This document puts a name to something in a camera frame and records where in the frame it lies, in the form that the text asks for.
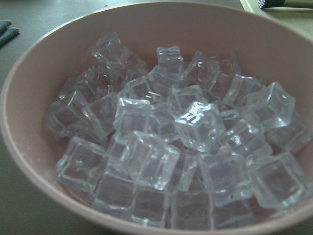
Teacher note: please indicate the clear plastic ice cubes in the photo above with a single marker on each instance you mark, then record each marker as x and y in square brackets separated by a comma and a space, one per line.
[186, 146]

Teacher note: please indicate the pink ribbed bowl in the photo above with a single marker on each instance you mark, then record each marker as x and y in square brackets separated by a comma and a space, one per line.
[266, 48]

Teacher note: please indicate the steel muddler black tip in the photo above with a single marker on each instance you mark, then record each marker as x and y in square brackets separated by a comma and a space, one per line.
[306, 4]

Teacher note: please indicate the grey folded cloth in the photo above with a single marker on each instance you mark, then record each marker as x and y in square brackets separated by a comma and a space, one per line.
[7, 32]

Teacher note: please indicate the bamboo cutting board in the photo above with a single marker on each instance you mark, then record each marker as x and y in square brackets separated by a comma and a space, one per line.
[299, 20]

